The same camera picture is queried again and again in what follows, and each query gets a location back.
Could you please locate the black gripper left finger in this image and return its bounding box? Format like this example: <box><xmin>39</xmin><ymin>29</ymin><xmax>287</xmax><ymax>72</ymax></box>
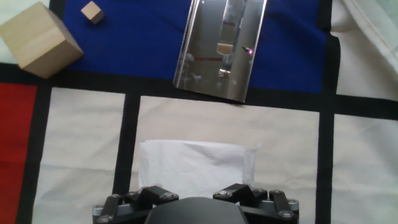
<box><xmin>92</xmin><ymin>185</ymin><xmax>180</xmax><ymax>224</ymax></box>

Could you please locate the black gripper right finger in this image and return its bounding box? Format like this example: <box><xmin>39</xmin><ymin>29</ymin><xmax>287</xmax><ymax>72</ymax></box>
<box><xmin>213</xmin><ymin>183</ymin><xmax>300</xmax><ymax>224</ymax></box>

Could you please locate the white toilet paper roll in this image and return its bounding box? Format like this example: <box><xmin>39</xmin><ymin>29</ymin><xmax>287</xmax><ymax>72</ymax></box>
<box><xmin>138</xmin><ymin>139</ymin><xmax>262</xmax><ymax>200</ymax></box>

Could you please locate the colour block patterned cloth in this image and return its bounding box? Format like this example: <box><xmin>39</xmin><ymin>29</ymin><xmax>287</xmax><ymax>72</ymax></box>
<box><xmin>0</xmin><ymin>0</ymin><xmax>398</xmax><ymax>224</ymax></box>

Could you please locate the large wooden cube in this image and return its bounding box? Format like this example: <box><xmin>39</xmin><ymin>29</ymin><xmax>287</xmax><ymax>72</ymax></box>
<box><xmin>0</xmin><ymin>1</ymin><xmax>84</xmax><ymax>80</ymax></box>

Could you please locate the small wooden cube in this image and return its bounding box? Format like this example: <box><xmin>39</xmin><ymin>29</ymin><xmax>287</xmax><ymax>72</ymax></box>
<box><xmin>80</xmin><ymin>0</ymin><xmax>105</xmax><ymax>25</ymax></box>

